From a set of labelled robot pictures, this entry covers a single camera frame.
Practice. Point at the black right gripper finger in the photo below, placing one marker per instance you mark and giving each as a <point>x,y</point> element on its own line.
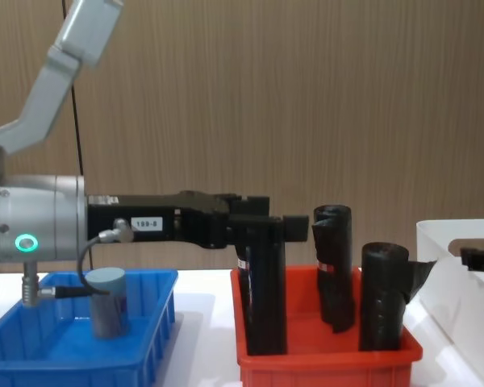
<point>482,259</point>

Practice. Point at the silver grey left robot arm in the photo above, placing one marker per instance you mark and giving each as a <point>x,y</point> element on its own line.
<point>36,217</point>

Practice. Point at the red plastic bin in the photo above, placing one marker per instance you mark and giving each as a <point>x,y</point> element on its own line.
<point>322,369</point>

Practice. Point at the white plastic bin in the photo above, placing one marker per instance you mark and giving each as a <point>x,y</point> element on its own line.
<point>456,322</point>

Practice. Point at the loosely wound black bag roll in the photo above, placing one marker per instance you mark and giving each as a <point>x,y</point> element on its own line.
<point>334,274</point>

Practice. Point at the grey-blue bag roll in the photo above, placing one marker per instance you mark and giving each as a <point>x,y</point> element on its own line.
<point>108,310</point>

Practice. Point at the blue plastic bin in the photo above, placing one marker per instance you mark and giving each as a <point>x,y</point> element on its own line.
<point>44,354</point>

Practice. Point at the black bag roll with loose flap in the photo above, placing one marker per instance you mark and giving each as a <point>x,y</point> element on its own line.
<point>381,298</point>

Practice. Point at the white table cloth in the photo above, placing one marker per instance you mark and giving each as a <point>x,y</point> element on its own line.
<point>205,342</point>

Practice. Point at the black bag roll with label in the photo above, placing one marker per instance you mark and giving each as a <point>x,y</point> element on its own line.
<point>266,302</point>

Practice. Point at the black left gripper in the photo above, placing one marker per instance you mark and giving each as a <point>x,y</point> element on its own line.
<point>153,209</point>

